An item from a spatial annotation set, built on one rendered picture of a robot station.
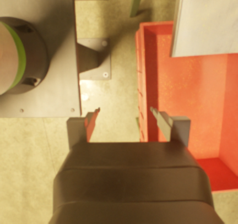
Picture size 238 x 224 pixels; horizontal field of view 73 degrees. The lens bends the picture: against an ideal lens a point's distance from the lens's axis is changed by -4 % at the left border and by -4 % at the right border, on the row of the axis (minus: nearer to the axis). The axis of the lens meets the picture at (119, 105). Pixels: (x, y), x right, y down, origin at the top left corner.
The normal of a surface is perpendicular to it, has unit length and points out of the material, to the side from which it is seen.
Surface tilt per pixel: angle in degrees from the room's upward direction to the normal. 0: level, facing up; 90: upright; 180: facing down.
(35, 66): 73
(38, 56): 66
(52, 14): 0
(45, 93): 0
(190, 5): 30
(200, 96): 0
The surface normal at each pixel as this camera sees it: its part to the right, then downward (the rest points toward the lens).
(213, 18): 0.04, 0.70
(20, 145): 0.00, 0.25
